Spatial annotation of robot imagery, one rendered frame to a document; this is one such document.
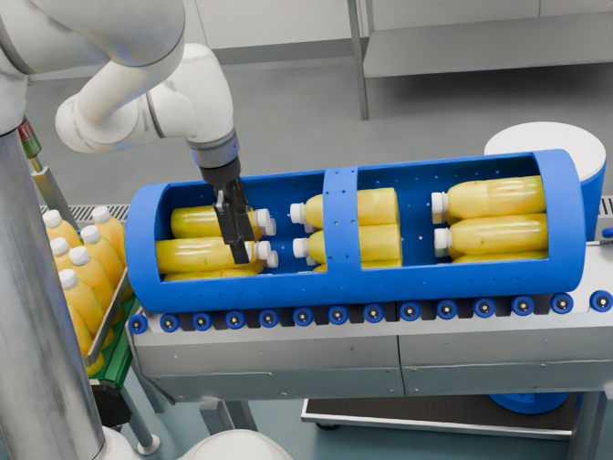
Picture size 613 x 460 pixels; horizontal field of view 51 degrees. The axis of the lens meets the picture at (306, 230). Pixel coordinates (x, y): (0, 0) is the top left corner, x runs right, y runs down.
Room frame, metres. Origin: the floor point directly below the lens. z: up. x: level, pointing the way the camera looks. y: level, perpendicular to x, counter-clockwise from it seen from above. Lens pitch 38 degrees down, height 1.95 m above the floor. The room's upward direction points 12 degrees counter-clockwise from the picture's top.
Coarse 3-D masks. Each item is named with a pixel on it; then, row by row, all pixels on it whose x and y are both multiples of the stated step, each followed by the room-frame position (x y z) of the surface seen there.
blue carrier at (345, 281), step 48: (144, 192) 1.14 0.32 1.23; (192, 192) 1.23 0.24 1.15; (288, 192) 1.19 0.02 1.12; (336, 192) 1.00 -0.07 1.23; (432, 192) 1.13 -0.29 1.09; (576, 192) 0.88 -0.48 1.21; (144, 240) 1.03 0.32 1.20; (288, 240) 1.17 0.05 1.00; (336, 240) 0.93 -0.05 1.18; (432, 240) 1.08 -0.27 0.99; (576, 240) 0.82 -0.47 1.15; (144, 288) 0.98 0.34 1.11; (192, 288) 0.96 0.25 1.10; (240, 288) 0.94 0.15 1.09; (288, 288) 0.92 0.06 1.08; (336, 288) 0.90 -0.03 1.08; (384, 288) 0.88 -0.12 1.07; (432, 288) 0.87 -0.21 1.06; (480, 288) 0.85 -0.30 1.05; (528, 288) 0.83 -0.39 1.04; (576, 288) 0.82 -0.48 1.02
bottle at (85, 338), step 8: (72, 312) 1.00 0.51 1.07; (72, 320) 0.99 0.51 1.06; (80, 320) 1.00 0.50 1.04; (80, 328) 0.99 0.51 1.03; (80, 336) 0.98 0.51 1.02; (88, 336) 1.00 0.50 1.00; (80, 344) 0.98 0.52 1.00; (88, 344) 0.99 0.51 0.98; (104, 360) 1.01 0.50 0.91; (88, 368) 0.97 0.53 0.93; (96, 368) 0.98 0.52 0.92; (88, 376) 0.97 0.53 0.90
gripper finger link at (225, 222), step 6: (222, 204) 0.96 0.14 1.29; (216, 210) 0.96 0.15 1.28; (228, 210) 0.97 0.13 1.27; (222, 216) 0.96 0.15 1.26; (228, 216) 0.96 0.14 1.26; (222, 222) 0.96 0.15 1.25; (228, 222) 0.96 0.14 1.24; (222, 228) 0.96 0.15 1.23; (228, 228) 0.96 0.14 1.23; (222, 234) 0.96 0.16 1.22; (228, 234) 0.96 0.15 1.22; (234, 234) 0.96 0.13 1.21; (234, 240) 0.96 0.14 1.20
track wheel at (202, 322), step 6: (198, 312) 1.02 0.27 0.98; (204, 312) 1.01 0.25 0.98; (192, 318) 1.01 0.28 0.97; (198, 318) 1.01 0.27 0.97; (204, 318) 1.00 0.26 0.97; (210, 318) 1.00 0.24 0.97; (192, 324) 1.00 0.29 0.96; (198, 324) 1.00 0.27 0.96; (204, 324) 1.00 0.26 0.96; (210, 324) 0.99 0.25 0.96; (204, 330) 0.99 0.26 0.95
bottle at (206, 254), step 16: (160, 240) 1.09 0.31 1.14; (176, 240) 1.07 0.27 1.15; (192, 240) 1.06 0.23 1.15; (208, 240) 1.05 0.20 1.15; (160, 256) 1.04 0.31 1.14; (176, 256) 1.03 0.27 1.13; (192, 256) 1.02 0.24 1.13; (208, 256) 1.01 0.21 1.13; (224, 256) 1.01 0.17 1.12; (160, 272) 1.03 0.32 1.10; (176, 272) 1.03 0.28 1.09; (192, 272) 1.03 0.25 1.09
